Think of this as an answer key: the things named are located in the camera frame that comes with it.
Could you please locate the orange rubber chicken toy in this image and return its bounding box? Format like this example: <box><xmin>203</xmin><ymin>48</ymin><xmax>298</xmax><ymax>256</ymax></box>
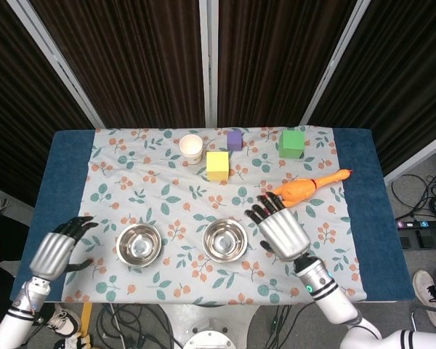
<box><xmin>271</xmin><ymin>168</ymin><xmax>353</xmax><ymax>209</ymax></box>

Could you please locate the black floor cable bundle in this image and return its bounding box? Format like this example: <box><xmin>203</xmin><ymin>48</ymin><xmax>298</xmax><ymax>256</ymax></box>
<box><xmin>390</xmin><ymin>169</ymin><xmax>436</xmax><ymax>222</ymax></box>
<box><xmin>94</xmin><ymin>303</ymin><xmax>313</xmax><ymax>349</ymax></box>

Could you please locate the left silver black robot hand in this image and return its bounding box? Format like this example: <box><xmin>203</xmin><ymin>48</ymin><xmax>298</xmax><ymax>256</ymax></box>
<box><xmin>29</xmin><ymin>216</ymin><xmax>98</xmax><ymax>281</ymax></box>

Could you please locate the floral tablecloth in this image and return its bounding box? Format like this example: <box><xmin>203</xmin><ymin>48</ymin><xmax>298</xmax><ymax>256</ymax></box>
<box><xmin>60</xmin><ymin>126</ymin><xmax>368</xmax><ymax>305</ymax></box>

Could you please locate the yellow foam cube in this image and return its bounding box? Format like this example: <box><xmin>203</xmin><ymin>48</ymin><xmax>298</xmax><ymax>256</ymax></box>
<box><xmin>206</xmin><ymin>151</ymin><xmax>230</xmax><ymax>182</ymax></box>

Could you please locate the person in dark clothes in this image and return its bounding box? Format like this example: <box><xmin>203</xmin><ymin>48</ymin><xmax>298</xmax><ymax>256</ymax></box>
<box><xmin>0</xmin><ymin>209</ymin><xmax>33</xmax><ymax>281</ymax></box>

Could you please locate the steel bowl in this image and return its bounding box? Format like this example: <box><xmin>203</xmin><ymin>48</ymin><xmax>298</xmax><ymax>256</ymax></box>
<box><xmin>203</xmin><ymin>219</ymin><xmax>248</xmax><ymax>260</ymax></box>
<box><xmin>116</xmin><ymin>223</ymin><xmax>163</xmax><ymax>269</ymax></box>
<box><xmin>202</xmin><ymin>218</ymin><xmax>249</xmax><ymax>263</ymax></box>

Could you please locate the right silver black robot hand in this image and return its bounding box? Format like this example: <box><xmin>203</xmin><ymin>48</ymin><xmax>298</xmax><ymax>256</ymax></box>
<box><xmin>243</xmin><ymin>192</ymin><xmax>311</xmax><ymax>262</ymax></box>

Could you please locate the blue table cover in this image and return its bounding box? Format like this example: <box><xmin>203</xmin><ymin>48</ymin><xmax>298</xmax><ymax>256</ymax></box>
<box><xmin>13</xmin><ymin>127</ymin><xmax>415</xmax><ymax>302</ymax></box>

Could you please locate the green foam cube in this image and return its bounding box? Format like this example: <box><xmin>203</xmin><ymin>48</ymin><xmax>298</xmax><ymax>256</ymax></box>
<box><xmin>278</xmin><ymin>129</ymin><xmax>306</xmax><ymax>159</ymax></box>

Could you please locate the purple foam cube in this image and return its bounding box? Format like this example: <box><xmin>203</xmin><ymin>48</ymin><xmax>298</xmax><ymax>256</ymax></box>
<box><xmin>227</xmin><ymin>130</ymin><xmax>244</xmax><ymax>151</ymax></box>

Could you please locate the black and white sneaker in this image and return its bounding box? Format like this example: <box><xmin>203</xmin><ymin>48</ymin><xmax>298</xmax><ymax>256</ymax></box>
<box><xmin>45</xmin><ymin>303</ymin><xmax>81</xmax><ymax>337</ymax></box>

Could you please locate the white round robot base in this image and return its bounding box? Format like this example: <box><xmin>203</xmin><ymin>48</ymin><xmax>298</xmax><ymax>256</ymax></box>
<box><xmin>183</xmin><ymin>316</ymin><xmax>234</xmax><ymax>349</ymax></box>

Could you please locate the white paper cup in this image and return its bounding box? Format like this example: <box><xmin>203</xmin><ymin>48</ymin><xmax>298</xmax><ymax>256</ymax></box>
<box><xmin>183</xmin><ymin>152</ymin><xmax>205</xmax><ymax>167</ymax></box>
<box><xmin>179</xmin><ymin>134</ymin><xmax>203</xmax><ymax>158</ymax></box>

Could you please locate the dark brown partition panel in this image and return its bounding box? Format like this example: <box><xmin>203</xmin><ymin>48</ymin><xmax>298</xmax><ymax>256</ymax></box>
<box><xmin>217</xmin><ymin>0</ymin><xmax>359</xmax><ymax>128</ymax></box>
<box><xmin>28</xmin><ymin>0</ymin><xmax>206</xmax><ymax>129</ymax></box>
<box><xmin>0</xmin><ymin>0</ymin><xmax>95</xmax><ymax>197</ymax></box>
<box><xmin>310</xmin><ymin>0</ymin><xmax>436</xmax><ymax>175</ymax></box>

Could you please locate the yellow table leg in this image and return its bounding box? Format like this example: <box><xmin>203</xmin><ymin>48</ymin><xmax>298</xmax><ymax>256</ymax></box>
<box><xmin>80</xmin><ymin>303</ymin><xmax>94</xmax><ymax>332</ymax></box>

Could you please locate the grey partition frame post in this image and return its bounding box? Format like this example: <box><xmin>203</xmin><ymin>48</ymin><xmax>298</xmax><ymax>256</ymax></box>
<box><xmin>383</xmin><ymin>137</ymin><xmax>436</xmax><ymax>186</ymax></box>
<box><xmin>5</xmin><ymin>0</ymin><xmax>106</xmax><ymax>128</ymax></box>
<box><xmin>299</xmin><ymin>0</ymin><xmax>371</xmax><ymax>127</ymax></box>
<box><xmin>198</xmin><ymin>0</ymin><xmax>219</xmax><ymax>128</ymax></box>

